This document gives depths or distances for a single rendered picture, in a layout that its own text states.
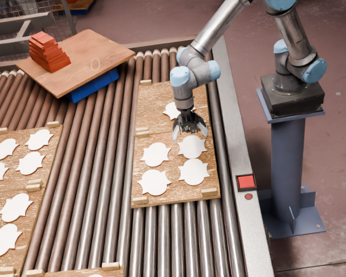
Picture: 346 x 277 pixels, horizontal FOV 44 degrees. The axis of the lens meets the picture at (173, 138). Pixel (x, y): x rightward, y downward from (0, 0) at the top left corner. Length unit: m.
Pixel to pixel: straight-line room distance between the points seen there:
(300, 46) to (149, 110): 0.77
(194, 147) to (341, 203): 1.31
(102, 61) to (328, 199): 1.62
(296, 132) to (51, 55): 1.33
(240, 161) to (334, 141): 1.56
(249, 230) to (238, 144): 0.45
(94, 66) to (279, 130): 1.03
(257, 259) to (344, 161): 1.74
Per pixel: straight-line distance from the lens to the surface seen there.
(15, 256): 1.72
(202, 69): 1.62
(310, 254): 2.63
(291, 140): 2.25
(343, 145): 3.25
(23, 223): 1.80
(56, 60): 2.41
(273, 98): 2.05
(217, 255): 1.52
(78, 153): 2.02
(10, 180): 2.01
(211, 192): 1.64
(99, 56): 2.45
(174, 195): 1.68
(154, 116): 2.07
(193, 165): 1.77
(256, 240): 1.55
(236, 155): 1.83
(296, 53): 1.84
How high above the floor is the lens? 2.19
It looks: 41 degrees down
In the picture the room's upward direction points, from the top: 11 degrees counter-clockwise
